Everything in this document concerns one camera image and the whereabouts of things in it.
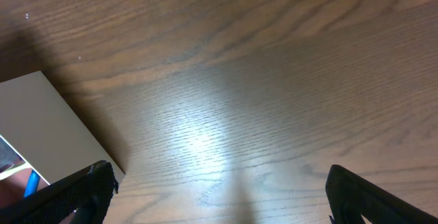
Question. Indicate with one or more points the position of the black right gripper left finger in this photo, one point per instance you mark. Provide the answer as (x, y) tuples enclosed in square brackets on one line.
[(86, 193)]

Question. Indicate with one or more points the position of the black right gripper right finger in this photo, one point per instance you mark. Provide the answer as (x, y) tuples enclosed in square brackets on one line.
[(353, 199)]

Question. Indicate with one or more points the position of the white cardboard box pink inside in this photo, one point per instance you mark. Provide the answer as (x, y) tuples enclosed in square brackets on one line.
[(42, 128)]

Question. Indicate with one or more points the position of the green white toothbrush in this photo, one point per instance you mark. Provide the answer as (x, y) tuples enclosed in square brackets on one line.
[(14, 169)]

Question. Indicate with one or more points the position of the clear bottle dark cap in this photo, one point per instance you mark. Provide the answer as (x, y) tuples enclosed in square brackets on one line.
[(9, 159)]

